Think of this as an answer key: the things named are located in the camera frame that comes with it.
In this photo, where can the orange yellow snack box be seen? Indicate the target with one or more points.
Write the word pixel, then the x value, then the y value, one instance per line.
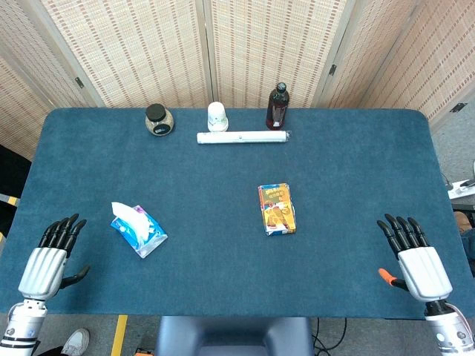
pixel 277 208

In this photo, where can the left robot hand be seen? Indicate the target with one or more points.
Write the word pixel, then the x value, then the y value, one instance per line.
pixel 44 267

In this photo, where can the white sneaker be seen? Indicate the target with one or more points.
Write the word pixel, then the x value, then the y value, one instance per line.
pixel 76 342

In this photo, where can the woven folding screen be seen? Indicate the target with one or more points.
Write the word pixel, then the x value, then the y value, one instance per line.
pixel 237 52

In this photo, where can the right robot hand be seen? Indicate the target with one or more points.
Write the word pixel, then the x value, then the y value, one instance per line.
pixel 423 270

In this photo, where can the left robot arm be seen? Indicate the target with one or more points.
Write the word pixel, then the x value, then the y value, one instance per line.
pixel 20 326

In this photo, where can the dark red drink bottle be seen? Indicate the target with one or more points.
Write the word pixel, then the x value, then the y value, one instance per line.
pixel 277 107

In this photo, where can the blue tissue pack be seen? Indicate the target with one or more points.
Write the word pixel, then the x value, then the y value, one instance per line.
pixel 139 233

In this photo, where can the white power strip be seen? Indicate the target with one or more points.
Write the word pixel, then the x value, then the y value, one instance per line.
pixel 462 189

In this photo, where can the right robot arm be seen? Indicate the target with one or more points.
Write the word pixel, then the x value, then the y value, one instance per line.
pixel 448 326

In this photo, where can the white plastic bottle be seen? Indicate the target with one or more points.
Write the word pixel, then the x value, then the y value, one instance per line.
pixel 217 116

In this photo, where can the white tissue sheet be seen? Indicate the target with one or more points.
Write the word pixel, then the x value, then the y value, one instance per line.
pixel 131 219

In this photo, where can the white plastic-wrapped roll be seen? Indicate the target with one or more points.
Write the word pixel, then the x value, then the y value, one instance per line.
pixel 243 137

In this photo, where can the glass jar with black lid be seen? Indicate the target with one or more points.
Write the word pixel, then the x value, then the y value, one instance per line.
pixel 159 120

